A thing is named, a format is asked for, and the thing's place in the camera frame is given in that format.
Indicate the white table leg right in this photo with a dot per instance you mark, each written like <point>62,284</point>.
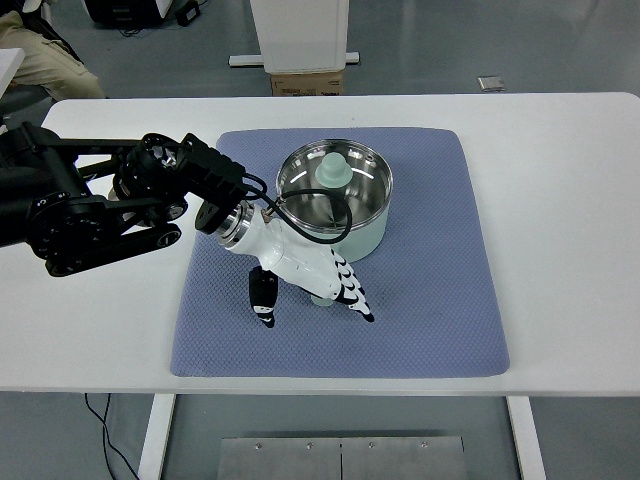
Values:
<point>525,438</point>

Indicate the white side table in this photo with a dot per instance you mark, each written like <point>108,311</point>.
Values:
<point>10,61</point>

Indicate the white table leg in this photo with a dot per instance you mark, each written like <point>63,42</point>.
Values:
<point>525,438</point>
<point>156,437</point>

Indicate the small grey floor plate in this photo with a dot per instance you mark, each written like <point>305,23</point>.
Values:
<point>491,83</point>

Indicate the black device on floor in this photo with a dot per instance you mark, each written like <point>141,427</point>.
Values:
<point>140,13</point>

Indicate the cardboard box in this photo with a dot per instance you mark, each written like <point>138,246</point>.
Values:
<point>307,84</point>

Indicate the white machine base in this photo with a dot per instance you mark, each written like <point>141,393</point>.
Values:
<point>299,37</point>

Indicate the white table leg left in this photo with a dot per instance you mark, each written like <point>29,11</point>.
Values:
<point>156,437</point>

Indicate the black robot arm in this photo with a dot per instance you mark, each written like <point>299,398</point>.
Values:
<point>82,204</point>

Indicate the person in beige trousers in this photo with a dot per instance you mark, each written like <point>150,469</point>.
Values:
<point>47,64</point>

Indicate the metal floor plate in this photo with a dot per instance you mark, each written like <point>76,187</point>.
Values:
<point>343,458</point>

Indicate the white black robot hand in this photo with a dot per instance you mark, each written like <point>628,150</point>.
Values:
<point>285,254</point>

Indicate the green pot with glass lid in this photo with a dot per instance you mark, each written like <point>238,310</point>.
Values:
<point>329,176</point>

